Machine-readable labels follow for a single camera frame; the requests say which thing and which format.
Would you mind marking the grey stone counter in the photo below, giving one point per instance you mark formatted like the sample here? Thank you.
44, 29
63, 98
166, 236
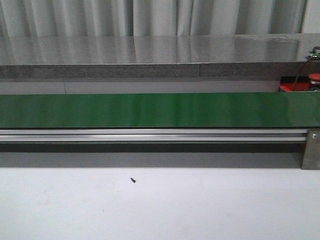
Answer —
204, 56

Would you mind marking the green conveyor belt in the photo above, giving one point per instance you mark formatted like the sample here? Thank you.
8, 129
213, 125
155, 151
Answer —
168, 110

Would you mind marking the red plastic bin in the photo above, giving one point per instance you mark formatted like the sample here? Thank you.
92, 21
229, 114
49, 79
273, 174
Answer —
287, 84

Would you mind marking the green circuit board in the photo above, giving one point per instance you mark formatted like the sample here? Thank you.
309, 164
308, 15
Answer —
314, 54

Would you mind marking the white pleated curtain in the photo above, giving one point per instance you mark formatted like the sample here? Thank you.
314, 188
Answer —
71, 18

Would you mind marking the aluminium conveyor rail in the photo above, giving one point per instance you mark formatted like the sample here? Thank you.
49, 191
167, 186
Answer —
155, 135

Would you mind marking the metal support bracket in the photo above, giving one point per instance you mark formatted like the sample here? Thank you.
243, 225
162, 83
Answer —
311, 157

